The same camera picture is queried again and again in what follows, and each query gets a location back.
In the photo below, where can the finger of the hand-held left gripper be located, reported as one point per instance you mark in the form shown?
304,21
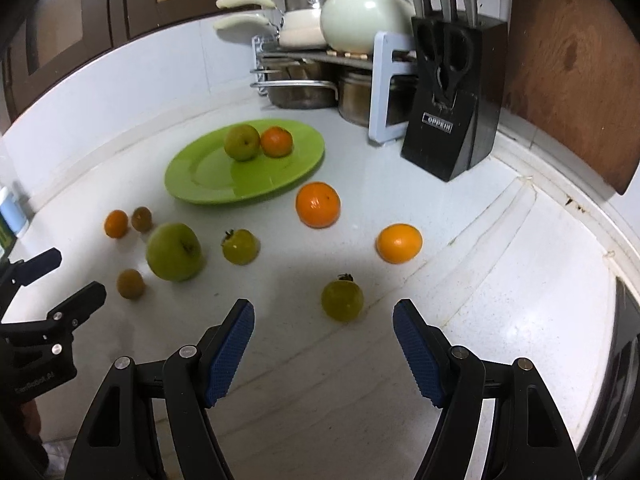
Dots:
82,297
42,261

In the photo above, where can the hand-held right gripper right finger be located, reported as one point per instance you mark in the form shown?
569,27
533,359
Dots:
417,355

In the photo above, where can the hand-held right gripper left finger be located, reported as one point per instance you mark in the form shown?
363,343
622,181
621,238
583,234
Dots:
230,350

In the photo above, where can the small brown-green fruit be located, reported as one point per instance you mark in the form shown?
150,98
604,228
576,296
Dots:
142,219
131,284

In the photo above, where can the small orange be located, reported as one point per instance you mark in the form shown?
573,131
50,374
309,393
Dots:
116,224

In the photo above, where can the green tomato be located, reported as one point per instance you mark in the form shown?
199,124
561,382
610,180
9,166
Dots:
240,247
342,299

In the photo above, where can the large green apple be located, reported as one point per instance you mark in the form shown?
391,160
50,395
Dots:
174,252

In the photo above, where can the green plate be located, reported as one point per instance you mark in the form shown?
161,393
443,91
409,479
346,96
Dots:
210,175

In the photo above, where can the dark labelled bottle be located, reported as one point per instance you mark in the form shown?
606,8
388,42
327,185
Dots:
5,240

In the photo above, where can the white blue bottle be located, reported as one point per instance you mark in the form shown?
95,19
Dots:
12,212

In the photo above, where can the round orange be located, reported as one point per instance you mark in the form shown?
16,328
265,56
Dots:
399,243

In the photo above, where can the large orange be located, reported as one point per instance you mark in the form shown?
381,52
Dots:
318,205

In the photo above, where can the yellow-green apple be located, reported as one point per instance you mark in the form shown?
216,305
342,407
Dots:
242,142

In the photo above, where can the medium orange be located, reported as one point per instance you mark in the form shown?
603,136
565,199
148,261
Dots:
276,142

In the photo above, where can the black knife block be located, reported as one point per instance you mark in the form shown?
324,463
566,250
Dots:
465,135

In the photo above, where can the white pot rack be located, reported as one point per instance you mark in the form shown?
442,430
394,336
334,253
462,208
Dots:
380,90

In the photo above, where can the black scissors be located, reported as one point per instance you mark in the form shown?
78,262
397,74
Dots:
445,67

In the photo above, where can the beaded wooden trivet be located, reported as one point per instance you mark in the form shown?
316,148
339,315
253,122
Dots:
350,53

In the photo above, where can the cream saucepan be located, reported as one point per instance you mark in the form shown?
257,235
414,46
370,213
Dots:
300,27

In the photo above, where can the cream ceramic pot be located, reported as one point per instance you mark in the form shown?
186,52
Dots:
365,15

